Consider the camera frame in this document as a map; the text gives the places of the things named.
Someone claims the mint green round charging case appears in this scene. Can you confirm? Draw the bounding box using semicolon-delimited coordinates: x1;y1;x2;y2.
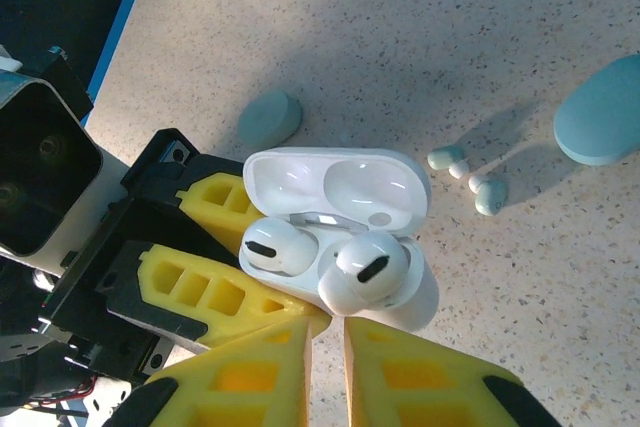
236;88;305;149

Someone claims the mint green earbud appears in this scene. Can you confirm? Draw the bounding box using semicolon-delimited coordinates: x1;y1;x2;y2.
467;173;510;217
426;144;472;180

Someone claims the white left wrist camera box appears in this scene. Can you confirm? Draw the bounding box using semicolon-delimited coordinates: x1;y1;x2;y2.
0;44;105;274

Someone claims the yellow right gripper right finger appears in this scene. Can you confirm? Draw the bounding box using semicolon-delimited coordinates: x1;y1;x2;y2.
343;317;564;427

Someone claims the light blue oval charging case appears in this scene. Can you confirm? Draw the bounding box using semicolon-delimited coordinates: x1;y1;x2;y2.
553;53;640;167

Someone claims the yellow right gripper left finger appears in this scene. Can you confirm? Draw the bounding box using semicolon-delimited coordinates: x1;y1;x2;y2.
106;318;314;427

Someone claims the white stem earbud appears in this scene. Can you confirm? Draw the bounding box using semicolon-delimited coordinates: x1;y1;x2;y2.
239;216;321;278
316;231;406;318

